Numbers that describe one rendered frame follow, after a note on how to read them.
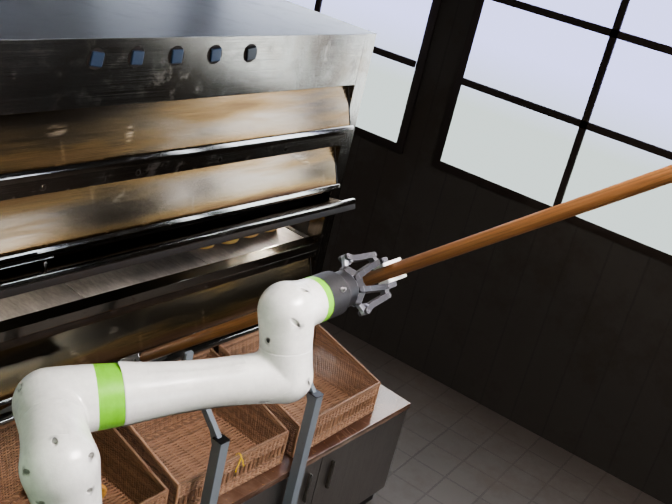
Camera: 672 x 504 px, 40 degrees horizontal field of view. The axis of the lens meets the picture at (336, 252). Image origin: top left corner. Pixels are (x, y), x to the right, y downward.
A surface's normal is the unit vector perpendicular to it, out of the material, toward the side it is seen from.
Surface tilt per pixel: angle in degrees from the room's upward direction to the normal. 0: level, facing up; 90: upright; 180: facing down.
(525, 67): 90
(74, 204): 70
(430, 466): 0
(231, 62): 90
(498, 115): 90
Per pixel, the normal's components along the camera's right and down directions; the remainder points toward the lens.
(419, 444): 0.21, -0.89
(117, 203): 0.78, 0.07
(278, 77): 0.75, 0.41
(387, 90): -0.57, 0.22
